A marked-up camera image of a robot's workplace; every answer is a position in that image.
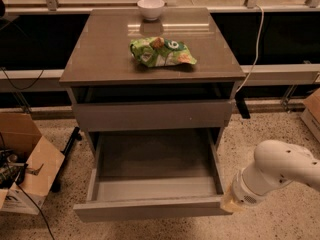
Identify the black bar on floor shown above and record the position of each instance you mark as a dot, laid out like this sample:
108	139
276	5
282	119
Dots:
75	136

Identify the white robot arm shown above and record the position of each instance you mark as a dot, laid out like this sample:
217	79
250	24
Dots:
276	164

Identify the yellow translucent gripper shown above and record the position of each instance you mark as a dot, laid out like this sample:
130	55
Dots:
242	191

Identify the green chip bag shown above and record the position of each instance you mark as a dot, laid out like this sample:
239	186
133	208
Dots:
160	52

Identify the grey drawer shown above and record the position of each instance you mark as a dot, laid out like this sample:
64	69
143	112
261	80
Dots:
150	116
153	174

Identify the grey top drawer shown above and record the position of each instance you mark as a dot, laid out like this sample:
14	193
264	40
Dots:
150	116

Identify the grey drawer cabinet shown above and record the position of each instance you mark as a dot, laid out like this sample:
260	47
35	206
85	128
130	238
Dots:
102	69

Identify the white ceramic bowl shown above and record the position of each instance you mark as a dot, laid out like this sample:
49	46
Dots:
151	9

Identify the cardboard box right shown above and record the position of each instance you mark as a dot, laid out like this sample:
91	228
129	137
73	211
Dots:
311	113

